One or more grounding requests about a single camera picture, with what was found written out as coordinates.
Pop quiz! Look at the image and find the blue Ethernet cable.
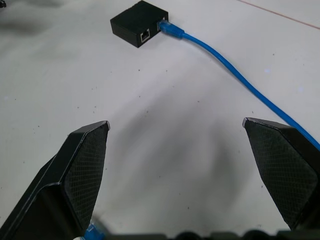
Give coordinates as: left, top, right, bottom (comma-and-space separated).
83, 20, 320, 240

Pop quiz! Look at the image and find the black ethernet port box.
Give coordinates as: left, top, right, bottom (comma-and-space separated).
110, 0, 169, 49

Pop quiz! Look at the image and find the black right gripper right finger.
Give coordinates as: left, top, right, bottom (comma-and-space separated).
242, 117, 320, 232

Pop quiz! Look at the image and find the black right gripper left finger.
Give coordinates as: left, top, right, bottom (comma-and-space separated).
0, 120, 111, 240

